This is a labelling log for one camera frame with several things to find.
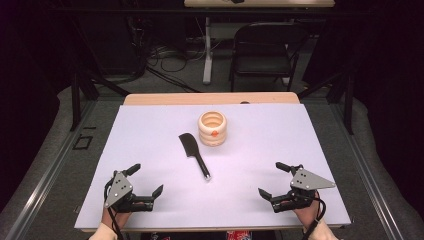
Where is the person's left hand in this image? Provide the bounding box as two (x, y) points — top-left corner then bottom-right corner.
(101, 207), (133, 231)

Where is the aluminium floor rail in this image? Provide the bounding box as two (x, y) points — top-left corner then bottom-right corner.
(4, 99), (98, 240)
(329, 99), (406, 240)

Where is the black floor cable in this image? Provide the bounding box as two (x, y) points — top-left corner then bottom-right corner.
(145, 65), (202, 94)

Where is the table with white legs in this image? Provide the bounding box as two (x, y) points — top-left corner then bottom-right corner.
(184, 0), (336, 85)

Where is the dark brown comb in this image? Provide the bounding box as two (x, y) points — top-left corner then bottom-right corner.
(178, 132), (212, 182)

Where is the black curtain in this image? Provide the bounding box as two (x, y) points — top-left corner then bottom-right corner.
(301, 0), (424, 211)
(0, 0), (76, 204)

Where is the black metal stand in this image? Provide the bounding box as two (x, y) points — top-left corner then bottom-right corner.
(68, 19), (132, 132)
(297, 64), (355, 136)

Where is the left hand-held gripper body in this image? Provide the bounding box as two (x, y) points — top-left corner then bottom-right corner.
(103, 169), (156, 214)

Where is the black horizontal metal bar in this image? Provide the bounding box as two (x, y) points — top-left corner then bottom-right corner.
(49, 7), (371, 17)

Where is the black folding chair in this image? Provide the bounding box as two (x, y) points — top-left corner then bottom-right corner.
(229, 21), (309, 93)

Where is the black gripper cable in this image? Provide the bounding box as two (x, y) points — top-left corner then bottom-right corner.
(301, 196), (327, 240)
(103, 179), (125, 240)

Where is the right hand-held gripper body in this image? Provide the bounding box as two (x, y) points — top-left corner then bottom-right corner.
(270, 163), (337, 214)

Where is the red patterned cloth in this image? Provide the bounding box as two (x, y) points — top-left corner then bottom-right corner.
(226, 230), (253, 240)

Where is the tangle of floor cables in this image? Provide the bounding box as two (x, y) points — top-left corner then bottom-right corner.
(146, 36), (205, 73)

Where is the person's right hand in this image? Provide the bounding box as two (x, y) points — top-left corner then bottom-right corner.
(292, 196), (323, 230)

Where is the wooden work table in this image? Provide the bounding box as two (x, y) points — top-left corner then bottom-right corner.
(79, 92), (346, 233)

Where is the white board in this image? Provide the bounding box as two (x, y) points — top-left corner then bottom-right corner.
(73, 103), (353, 231)

